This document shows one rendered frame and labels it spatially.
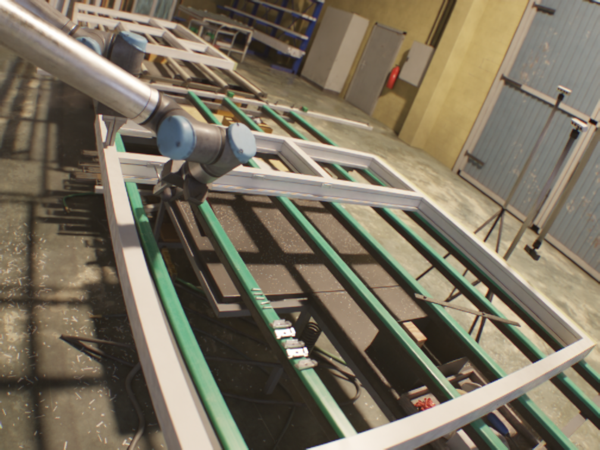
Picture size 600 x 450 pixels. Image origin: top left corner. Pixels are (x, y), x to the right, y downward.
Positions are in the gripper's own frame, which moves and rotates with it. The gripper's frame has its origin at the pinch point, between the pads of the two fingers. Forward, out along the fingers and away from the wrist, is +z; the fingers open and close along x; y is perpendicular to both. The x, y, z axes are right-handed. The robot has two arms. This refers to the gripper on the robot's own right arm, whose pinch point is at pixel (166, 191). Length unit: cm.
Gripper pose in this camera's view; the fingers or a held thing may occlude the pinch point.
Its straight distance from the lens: 122.0
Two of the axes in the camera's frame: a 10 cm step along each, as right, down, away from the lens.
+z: -7.4, 3.0, 6.1
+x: -6.8, -3.1, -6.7
